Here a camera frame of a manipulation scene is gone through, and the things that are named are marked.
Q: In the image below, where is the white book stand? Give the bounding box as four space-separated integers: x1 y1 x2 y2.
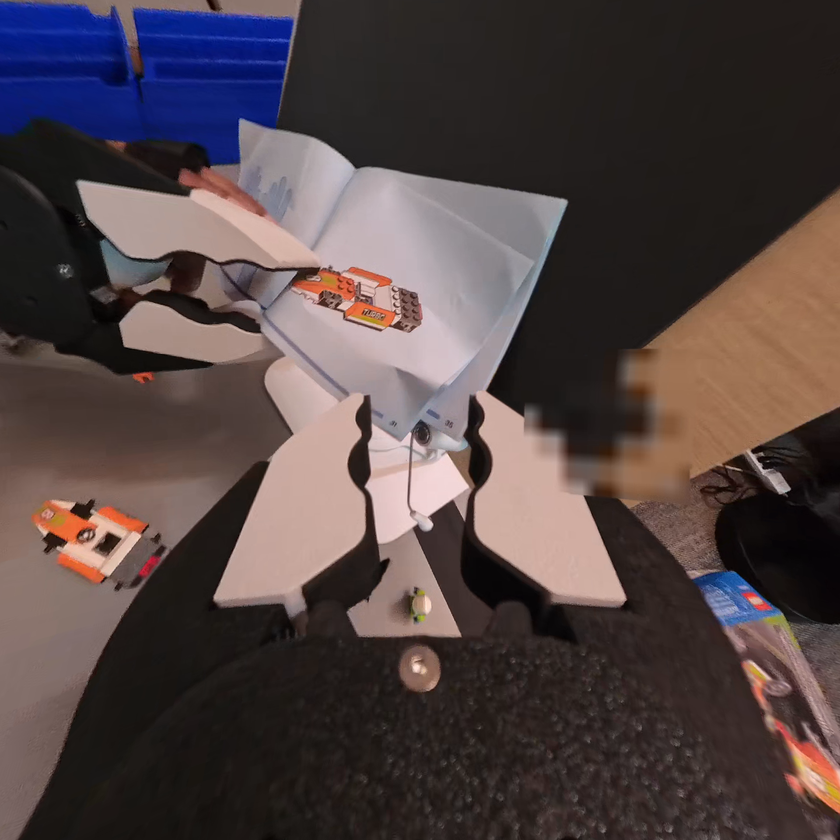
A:
260 352 476 550

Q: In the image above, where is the white power strip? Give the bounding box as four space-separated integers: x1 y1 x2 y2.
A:
742 449 795 500

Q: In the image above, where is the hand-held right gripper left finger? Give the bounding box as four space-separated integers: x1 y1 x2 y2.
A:
214 392 385 611

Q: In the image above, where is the person's left hand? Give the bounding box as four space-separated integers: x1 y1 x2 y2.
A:
178 164 270 220

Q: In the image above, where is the blue storage bin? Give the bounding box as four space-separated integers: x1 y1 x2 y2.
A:
0 0 299 169

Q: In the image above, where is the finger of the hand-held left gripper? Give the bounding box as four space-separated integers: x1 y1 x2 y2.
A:
116 292 280 371
77 180 324 273

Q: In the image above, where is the blue cardboard box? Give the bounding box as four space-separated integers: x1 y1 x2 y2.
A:
688 567 840 817

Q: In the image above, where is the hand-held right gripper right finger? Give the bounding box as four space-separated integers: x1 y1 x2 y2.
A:
460 392 630 611

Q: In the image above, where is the orange white lego car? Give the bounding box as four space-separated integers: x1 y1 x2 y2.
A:
32 495 172 592

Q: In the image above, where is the instruction booklet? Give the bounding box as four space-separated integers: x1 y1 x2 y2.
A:
237 121 569 455

